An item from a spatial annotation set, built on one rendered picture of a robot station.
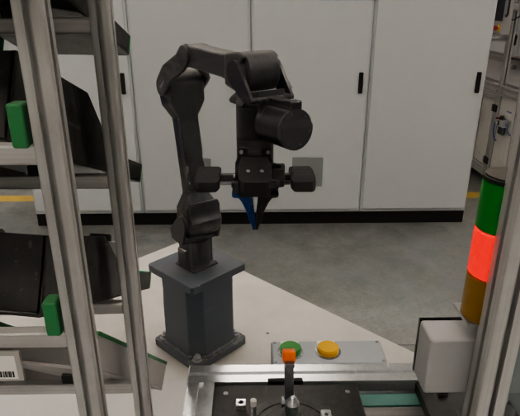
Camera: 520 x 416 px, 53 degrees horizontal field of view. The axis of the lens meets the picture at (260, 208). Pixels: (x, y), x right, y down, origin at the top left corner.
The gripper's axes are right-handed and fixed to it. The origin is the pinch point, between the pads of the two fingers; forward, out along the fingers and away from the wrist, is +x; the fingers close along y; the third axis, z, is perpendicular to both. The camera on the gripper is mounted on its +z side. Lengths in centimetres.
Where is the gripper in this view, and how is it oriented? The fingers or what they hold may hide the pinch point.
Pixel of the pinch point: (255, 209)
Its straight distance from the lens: 83.7
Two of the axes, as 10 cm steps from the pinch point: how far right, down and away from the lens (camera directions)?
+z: 0.2, 3.7, -9.3
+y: 10.0, -0.1, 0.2
